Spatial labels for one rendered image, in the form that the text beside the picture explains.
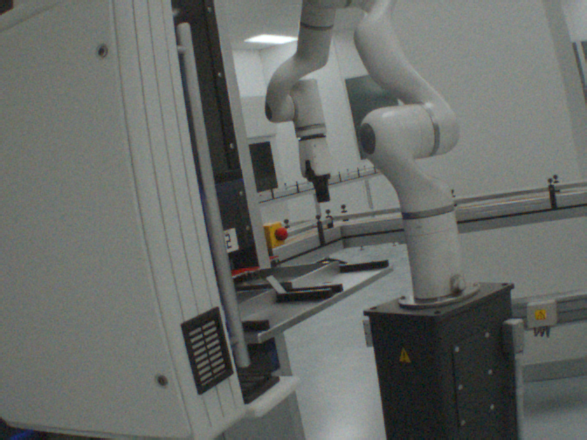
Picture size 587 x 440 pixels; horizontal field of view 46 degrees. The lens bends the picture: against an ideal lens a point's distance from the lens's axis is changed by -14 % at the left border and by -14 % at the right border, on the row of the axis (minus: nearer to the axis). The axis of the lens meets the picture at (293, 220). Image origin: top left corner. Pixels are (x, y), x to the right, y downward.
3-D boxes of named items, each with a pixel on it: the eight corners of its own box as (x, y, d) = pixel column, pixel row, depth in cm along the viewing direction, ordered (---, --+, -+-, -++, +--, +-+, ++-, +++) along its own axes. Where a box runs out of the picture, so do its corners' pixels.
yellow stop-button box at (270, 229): (253, 250, 242) (249, 227, 242) (265, 246, 249) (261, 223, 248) (274, 248, 239) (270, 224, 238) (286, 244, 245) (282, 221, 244)
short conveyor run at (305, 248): (250, 290, 243) (240, 239, 242) (210, 292, 251) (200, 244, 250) (348, 249, 302) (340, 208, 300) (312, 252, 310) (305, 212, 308)
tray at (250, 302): (111, 331, 185) (108, 318, 185) (171, 308, 207) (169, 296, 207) (217, 330, 168) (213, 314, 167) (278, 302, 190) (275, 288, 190)
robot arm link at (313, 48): (283, 30, 186) (272, 131, 204) (340, 26, 192) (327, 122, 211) (269, 17, 192) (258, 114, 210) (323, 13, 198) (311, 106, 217)
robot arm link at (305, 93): (299, 127, 204) (330, 122, 208) (290, 79, 203) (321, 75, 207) (286, 130, 212) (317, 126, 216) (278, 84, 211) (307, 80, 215)
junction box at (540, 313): (527, 328, 267) (526, 305, 266) (529, 325, 271) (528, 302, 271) (555, 325, 261) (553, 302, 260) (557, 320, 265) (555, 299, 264)
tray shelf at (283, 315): (100, 342, 181) (99, 335, 181) (250, 285, 241) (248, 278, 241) (260, 343, 156) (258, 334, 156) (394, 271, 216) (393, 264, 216)
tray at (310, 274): (188, 302, 214) (185, 290, 214) (239, 282, 236) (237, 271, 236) (293, 295, 197) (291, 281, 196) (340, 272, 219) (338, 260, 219)
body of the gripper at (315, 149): (308, 135, 216) (315, 175, 217) (289, 137, 208) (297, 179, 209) (332, 130, 213) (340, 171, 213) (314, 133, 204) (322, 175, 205)
